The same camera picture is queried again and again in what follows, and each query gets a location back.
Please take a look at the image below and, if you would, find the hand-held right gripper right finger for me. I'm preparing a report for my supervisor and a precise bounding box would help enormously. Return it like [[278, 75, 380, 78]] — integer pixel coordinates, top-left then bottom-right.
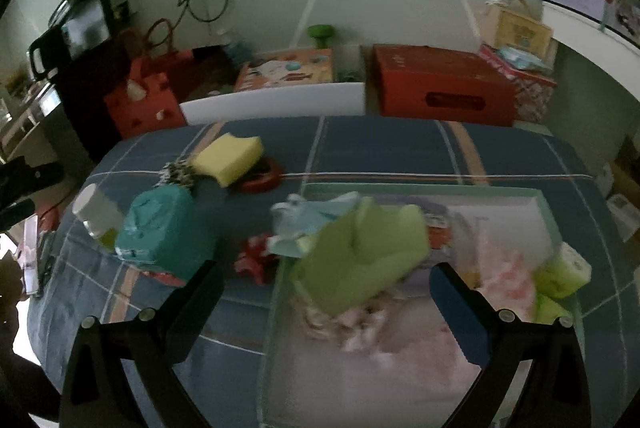
[[429, 261, 595, 428]]

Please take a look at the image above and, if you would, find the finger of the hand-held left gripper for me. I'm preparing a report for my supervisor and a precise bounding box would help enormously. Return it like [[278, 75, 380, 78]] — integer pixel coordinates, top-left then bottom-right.
[[0, 157, 65, 196], [0, 201, 38, 229]]

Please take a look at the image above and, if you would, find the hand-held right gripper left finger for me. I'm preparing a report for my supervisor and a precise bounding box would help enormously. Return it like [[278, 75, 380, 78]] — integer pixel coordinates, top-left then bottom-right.
[[59, 259, 225, 428]]

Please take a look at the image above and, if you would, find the purple printed packet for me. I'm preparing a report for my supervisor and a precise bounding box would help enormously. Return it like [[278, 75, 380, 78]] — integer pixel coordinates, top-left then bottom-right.
[[390, 194, 481, 269]]

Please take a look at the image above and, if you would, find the green tissue pack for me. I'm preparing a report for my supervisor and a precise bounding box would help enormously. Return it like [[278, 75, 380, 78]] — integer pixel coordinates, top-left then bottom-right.
[[532, 242, 592, 299], [535, 295, 576, 324]]

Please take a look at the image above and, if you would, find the clear storage bin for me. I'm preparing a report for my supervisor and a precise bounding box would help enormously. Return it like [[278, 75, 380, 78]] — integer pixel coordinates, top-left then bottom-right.
[[256, 182, 588, 428]]

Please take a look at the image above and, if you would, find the green cloth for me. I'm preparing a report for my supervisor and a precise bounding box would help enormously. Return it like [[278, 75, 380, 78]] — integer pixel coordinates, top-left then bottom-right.
[[292, 195, 430, 316]]

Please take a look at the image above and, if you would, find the red small toy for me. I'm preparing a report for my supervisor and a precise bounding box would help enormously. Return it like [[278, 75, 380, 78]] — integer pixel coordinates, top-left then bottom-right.
[[235, 233, 281, 284]]

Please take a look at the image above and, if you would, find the white capped bottle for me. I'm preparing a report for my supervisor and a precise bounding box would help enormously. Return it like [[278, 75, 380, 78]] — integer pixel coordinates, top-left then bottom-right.
[[71, 183, 126, 251]]

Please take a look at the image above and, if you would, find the pink cloth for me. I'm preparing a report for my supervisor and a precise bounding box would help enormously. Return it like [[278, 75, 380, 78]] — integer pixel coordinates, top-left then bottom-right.
[[300, 228, 541, 409]]

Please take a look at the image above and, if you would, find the light blue cloth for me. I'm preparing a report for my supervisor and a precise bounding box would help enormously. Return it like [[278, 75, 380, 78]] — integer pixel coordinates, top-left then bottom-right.
[[270, 192, 361, 256]]

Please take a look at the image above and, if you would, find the zebra patterned pouch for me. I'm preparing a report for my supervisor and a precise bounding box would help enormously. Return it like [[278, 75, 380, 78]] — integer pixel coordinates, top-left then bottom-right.
[[160, 161, 198, 189]]

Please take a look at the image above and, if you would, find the yellow sponge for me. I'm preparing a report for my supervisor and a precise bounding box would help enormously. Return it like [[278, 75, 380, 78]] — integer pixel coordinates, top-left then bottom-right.
[[191, 133, 265, 188]]

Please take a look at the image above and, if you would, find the red gift bag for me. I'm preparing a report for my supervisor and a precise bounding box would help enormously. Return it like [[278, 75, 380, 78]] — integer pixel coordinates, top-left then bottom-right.
[[103, 19, 193, 139]]

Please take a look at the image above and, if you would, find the black screen device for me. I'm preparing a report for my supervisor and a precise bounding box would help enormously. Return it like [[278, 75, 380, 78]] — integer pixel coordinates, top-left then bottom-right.
[[27, 0, 113, 79]]

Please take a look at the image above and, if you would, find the plaid blue blanket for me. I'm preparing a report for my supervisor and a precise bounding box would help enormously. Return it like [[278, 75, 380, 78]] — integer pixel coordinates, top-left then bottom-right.
[[27, 115, 640, 428]]

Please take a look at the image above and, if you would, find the orange printed box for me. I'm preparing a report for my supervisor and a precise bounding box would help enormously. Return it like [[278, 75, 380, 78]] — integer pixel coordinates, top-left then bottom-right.
[[234, 48, 335, 93]]

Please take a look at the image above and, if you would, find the teal container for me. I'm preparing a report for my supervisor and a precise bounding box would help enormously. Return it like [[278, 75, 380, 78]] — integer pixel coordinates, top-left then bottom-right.
[[222, 39, 253, 64]]

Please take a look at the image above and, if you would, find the red patterned box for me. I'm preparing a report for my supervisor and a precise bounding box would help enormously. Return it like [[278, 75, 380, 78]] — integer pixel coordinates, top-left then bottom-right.
[[477, 44, 558, 124]]

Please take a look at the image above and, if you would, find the red cardboard box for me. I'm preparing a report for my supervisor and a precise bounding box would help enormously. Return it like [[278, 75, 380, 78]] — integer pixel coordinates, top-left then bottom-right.
[[372, 44, 517, 126]]

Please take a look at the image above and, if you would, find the green dumbbell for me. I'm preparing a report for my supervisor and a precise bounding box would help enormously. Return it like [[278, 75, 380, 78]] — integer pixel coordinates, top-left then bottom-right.
[[306, 24, 338, 45]]

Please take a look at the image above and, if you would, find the white ledge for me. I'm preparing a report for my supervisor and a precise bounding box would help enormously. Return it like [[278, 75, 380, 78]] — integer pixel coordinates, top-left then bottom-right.
[[542, 1, 640, 59]]

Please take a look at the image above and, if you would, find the red ring toy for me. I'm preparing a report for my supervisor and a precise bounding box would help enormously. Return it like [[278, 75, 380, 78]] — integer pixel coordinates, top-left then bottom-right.
[[235, 155, 283, 194]]

